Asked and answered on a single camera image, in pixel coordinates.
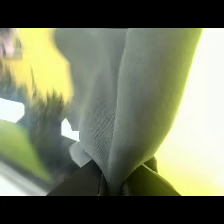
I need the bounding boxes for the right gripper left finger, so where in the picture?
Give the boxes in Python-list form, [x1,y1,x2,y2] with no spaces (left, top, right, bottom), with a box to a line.
[46,159,103,197]

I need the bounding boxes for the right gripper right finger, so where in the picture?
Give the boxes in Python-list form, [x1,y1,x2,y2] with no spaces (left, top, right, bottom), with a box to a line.
[126,155,182,197]

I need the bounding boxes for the grey garment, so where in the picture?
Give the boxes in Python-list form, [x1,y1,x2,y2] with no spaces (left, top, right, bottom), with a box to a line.
[53,28,204,197]

